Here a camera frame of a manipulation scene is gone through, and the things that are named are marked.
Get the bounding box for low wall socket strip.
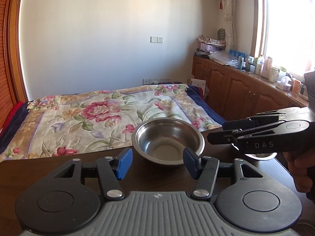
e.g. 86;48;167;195
143;78;171;85

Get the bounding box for white wall switch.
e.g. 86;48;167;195
151;36;163;43

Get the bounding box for floral bed blanket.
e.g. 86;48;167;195
1;83;224;161

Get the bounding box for small steel bowl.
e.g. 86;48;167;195
245;152;277;161
132;118;205;166

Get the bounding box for window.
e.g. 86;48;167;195
254;0;314;78

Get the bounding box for wooden cabinet row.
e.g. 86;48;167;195
191;56;309;120

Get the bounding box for red and navy clothes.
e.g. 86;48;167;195
0;101;29;154

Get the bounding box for patterned curtain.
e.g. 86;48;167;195
221;0;236;51

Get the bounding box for person's right hand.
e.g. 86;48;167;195
283;148;314;193

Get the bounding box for folded floral fabric pile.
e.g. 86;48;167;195
197;35;226;47

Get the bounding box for wooden slatted wardrobe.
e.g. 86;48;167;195
1;0;28;127

